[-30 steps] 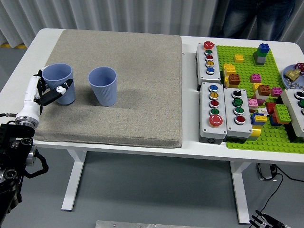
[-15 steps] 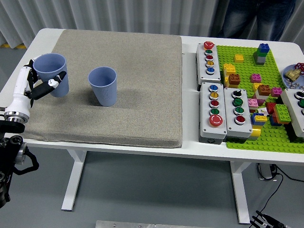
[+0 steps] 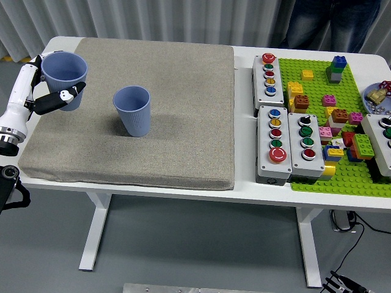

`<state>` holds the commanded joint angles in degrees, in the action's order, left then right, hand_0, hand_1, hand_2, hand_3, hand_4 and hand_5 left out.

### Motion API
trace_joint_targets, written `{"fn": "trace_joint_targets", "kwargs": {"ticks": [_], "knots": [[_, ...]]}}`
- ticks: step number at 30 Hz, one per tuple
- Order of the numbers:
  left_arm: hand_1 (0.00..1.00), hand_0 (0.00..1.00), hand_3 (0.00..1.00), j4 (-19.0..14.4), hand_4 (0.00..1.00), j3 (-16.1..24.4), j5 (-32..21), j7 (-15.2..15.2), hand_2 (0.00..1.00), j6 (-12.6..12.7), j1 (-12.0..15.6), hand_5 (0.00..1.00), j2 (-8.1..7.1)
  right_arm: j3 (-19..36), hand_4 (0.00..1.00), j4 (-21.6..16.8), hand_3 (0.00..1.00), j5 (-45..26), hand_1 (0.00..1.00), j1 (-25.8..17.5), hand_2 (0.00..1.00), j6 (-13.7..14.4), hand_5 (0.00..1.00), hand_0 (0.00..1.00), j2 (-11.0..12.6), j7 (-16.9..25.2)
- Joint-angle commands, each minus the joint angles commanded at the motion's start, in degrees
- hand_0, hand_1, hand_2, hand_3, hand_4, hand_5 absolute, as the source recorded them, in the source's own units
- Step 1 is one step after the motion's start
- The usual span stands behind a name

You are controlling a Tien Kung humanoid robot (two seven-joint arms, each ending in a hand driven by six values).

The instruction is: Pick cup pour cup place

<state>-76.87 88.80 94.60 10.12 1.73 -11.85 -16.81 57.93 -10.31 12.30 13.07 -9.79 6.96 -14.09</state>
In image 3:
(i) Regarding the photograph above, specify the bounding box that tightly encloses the yellow and grey toy brick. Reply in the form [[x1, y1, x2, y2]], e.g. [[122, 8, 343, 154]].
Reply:
[[323, 163, 337, 181]]

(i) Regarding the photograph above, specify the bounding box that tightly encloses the white table leg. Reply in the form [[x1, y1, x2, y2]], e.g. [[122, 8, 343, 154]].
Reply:
[[78, 191, 112, 272], [295, 207, 322, 288]]

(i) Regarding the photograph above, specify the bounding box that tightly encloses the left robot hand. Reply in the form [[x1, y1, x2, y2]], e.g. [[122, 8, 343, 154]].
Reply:
[[0, 51, 87, 137]]

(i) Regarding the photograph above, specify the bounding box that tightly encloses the grey selector switch control box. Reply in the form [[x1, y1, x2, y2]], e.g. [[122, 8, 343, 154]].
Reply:
[[288, 112, 326, 184]]

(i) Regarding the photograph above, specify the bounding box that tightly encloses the grey push-button control box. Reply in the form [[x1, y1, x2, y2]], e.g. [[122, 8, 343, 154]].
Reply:
[[360, 113, 391, 178]]

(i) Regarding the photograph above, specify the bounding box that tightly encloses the person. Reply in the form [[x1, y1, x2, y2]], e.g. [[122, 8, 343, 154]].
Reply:
[[279, 0, 382, 54]]

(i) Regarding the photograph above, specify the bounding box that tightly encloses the large green toy brick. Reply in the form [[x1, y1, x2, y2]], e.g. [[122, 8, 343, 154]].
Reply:
[[351, 133, 375, 158]]

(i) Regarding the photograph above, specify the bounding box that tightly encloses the red toy brick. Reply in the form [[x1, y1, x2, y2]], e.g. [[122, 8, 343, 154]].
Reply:
[[341, 131, 357, 147]]

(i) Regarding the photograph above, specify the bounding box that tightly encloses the brass pipe fitting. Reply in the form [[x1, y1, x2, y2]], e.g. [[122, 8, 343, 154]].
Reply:
[[366, 88, 386, 103]]

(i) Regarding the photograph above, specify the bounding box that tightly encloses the blue dish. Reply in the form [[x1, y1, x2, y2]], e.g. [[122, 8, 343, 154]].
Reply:
[[362, 82, 391, 115]]

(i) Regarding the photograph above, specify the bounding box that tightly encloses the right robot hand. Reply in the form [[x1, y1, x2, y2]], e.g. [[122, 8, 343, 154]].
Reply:
[[322, 270, 367, 293]]

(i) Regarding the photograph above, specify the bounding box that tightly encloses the black power cable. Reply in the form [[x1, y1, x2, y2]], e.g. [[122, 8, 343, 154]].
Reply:
[[331, 212, 366, 274], [354, 213, 391, 235]]

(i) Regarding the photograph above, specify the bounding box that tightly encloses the multicolour toy brick stack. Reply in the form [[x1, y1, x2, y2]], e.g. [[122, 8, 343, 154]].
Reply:
[[346, 146, 369, 163]]

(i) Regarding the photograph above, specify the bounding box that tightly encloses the cream toy brick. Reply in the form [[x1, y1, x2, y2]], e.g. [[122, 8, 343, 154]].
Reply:
[[325, 117, 345, 137]]

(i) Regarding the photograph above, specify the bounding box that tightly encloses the grey five-button control box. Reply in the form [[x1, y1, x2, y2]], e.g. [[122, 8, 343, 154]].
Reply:
[[250, 54, 285, 118], [255, 105, 293, 186]]

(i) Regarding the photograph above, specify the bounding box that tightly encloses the green studded baseplate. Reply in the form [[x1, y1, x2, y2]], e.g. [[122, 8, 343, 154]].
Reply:
[[277, 57, 391, 198]]

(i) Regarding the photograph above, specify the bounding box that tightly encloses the grey power strip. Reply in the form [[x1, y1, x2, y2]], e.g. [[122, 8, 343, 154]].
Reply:
[[329, 209, 357, 233]]

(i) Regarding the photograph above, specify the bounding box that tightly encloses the blue and yellow toy brick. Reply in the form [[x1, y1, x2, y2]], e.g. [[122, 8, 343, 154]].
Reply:
[[323, 145, 345, 162]]

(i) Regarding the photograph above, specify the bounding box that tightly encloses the grey-brown fabric mat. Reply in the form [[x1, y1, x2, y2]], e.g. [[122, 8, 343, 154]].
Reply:
[[17, 37, 236, 192]]

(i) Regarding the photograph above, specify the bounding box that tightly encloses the white pleated curtain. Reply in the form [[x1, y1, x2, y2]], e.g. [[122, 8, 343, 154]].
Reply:
[[0, 0, 391, 67]]

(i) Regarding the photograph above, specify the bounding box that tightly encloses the yellow toy brick stack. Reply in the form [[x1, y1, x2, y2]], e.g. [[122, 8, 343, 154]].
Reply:
[[287, 81, 304, 112]]

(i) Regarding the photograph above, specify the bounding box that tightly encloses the blue ribbed plastic cup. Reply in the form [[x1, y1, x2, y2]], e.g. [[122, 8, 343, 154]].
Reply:
[[41, 51, 89, 112], [112, 85, 152, 137]]

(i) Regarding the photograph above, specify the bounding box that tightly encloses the brown toy brick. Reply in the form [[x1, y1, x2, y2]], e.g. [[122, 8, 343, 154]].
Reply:
[[331, 109, 348, 123], [293, 94, 310, 110]]

